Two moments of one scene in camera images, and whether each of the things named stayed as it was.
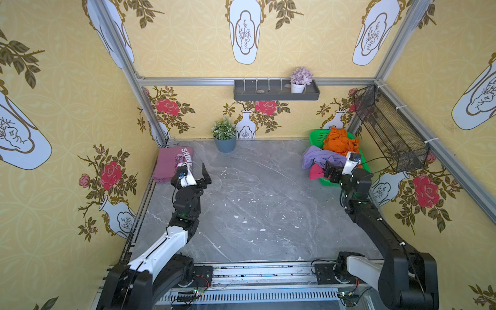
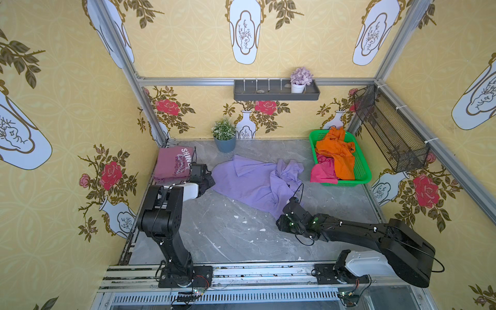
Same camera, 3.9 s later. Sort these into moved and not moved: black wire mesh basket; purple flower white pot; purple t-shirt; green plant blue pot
Moved: purple t-shirt
Not moved: green plant blue pot; black wire mesh basket; purple flower white pot
